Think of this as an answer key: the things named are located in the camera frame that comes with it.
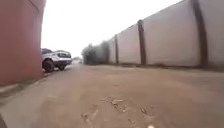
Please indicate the dark bushes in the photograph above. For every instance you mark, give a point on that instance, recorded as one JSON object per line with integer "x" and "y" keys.
{"x": 95, "y": 53}

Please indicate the brown dirt road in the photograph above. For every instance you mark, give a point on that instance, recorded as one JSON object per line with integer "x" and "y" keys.
{"x": 110, "y": 85}

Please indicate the white car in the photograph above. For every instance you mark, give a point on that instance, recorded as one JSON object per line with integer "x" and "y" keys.
{"x": 55, "y": 59}

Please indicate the red brick building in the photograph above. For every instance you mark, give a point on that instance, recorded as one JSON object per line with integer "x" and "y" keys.
{"x": 18, "y": 36}

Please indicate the grey concrete kerb strip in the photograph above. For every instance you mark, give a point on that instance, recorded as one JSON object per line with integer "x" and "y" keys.
{"x": 13, "y": 88}

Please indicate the grey panelled concrete wall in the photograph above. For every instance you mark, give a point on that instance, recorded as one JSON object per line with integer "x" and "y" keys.
{"x": 166, "y": 38}

